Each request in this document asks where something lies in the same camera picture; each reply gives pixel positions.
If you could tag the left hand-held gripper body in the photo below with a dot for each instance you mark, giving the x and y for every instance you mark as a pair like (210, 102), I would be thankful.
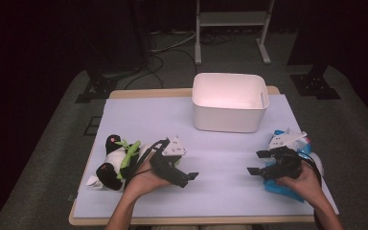
(169, 169)

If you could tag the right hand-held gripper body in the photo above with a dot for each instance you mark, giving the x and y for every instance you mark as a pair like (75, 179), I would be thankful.
(284, 164)

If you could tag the blue wet wipe pack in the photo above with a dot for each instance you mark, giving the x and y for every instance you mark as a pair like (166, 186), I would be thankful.
(281, 189)

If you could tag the panda plush toy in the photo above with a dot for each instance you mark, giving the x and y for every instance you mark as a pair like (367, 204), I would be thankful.
(115, 158)

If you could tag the person's right hand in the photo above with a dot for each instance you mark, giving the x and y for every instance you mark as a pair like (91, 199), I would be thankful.
(303, 185)

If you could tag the person's left hand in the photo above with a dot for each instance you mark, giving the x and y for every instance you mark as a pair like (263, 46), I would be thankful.
(143, 182)

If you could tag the pale lilac table mat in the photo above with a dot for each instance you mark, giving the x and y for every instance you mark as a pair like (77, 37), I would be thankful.
(204, 198)

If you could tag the white plastic storage bin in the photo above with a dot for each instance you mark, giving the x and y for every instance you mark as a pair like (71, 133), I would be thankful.
(226, 119)

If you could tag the wooden table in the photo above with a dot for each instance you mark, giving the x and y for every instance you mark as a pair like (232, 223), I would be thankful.
(147, 93)

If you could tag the black stand base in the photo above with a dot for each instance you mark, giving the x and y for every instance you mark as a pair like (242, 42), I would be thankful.
(313, 86)
(97, 87)

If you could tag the dark floor socket plate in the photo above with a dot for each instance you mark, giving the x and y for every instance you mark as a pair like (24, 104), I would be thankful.
(92, 125)

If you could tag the white metal stand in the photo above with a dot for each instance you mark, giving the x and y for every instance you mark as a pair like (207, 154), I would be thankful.
(233, 18)

